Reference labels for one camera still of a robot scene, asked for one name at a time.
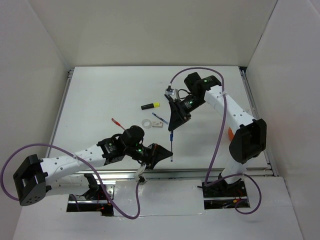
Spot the clear tape roll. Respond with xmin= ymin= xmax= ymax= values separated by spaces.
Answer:
xmin=141 ymin=119 xmax=152 ymax=129

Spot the aluminium table frame rail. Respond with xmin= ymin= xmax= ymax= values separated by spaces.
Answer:
xmin=38 ymin=66 xmax=278 ymax=182

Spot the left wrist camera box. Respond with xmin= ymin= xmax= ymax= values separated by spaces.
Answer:
xmin=133 ymin=164 xmax=147 ymax=185

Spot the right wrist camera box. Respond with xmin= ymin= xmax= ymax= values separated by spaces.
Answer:
xmin=165 ymin=85 xmax=178 ymax=96

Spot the orange round organizer container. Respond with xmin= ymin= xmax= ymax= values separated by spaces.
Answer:
xmin=227 ymin=127 xmax=234 ymax=141

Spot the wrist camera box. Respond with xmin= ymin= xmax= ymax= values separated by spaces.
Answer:
xmin=133 ymin=164 xmax=147 ymax=185
xmin=165 ymin=85 xmax=178 ymax=96

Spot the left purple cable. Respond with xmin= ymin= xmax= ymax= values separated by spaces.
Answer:
xmin=0 ymin=143 xmax=141 ymax=220

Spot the white staples box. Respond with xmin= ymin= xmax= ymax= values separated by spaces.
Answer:
xmin=151 ymin=121 xmax=163 ymax=128

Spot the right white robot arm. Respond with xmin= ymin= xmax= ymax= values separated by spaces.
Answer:
xmin=164 ymin=72 xmax=267 ymax=196

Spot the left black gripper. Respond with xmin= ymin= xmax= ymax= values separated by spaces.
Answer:
xmin=124 ymin=143 xmax=173 ymax=171

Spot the dark blue gel pen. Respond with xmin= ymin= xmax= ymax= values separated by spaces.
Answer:
xmin=170 ymin=131 xmax=174 ymax=163

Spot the red gel pen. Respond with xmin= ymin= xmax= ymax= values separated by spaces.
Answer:
xmin=111 ymin=118 xmax=125 ymax=130

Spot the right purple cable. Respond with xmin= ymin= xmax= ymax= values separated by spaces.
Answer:
xmin=169 ymin=66 xmax=263 ymax=215

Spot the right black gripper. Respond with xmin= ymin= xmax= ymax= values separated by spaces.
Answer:
xmin=168 ymin=94 xmax=206 ymax=131

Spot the purple cable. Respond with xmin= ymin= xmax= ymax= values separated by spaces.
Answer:
xmin=169 ymin=66 xmax=263 ymax=215
xmin=0 ymin=143 xmax=141 ymax=220

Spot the yellow cap black highlighter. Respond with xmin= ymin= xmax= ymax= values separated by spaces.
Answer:
xmin=140 ymin=102 xmax=160 ymax=110

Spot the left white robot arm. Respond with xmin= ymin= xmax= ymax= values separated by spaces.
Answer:
xmin=13 ymin=125 xmax=173 ymax=206

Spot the blue clear barrel pen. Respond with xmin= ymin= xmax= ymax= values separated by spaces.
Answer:
xmin=151 ymin=112 xmax=169 ymax=125

